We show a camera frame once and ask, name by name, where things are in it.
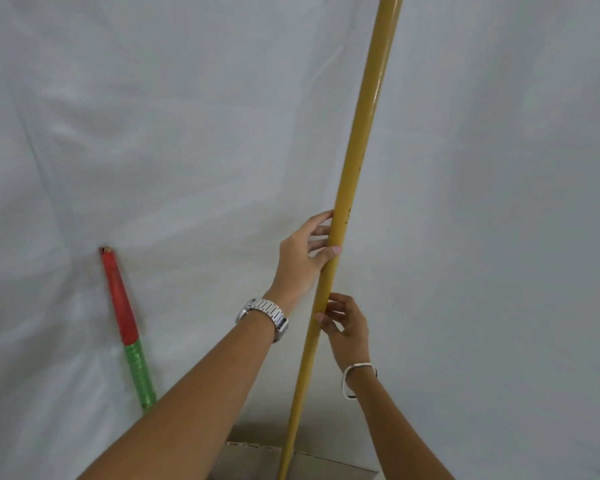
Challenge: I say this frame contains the person's right hand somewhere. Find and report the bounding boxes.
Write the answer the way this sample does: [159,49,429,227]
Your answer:
[315,293,371,370]

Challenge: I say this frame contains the person's left hand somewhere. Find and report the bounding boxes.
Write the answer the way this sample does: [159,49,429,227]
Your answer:
[268,210,343,310]

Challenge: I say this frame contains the long yellow pole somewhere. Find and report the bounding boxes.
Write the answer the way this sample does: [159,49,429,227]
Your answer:
[276,0,405,480]

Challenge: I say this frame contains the person's left forearm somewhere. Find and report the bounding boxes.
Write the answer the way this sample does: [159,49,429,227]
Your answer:
[77,306,282,480]

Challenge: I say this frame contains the person's right forearm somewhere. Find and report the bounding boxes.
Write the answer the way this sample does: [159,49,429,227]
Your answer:
[351,367,456,480]

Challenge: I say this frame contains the silver metal wristwatch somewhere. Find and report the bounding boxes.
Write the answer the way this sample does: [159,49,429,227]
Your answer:
[235,298,289,343]

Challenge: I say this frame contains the white fabric sheet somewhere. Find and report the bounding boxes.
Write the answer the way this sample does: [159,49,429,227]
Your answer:
[0,0,600,480]

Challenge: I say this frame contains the brown cardboard box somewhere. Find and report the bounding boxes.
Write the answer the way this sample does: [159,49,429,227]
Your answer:
[212,441,381,480]

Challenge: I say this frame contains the red and green stick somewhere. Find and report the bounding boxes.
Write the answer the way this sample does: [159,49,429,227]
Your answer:
[99,246,157,413]

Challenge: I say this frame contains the thin silver bracelet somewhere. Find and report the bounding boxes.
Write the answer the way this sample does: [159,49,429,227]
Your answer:
[342,362,378,399]

